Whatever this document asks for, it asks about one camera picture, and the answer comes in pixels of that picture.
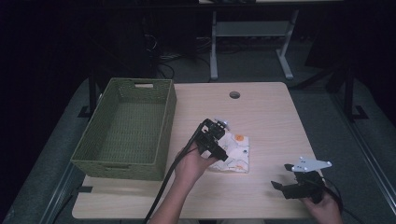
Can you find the person's left hand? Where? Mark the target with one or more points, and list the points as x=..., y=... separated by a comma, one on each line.
x=190, y=166

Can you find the black metal stand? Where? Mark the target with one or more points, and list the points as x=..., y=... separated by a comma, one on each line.
x=349, y=93
x=92, y=93

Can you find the person's right hand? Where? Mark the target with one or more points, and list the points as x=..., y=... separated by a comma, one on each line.
x=328, y=211

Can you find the black tape strip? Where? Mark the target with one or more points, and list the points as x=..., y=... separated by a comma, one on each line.
x=85, y=189

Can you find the green woven basket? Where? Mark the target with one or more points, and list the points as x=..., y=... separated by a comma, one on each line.
x=130, y=130

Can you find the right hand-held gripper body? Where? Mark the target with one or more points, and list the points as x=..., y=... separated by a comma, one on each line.
x=309, y=183

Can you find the white printed cloth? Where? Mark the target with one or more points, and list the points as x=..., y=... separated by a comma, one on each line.
x=238, y=152

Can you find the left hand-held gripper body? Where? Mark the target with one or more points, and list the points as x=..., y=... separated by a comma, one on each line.
x=211, y=132

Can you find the grey metal desk frame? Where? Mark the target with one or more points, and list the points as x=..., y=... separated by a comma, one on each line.
x=249, y=28

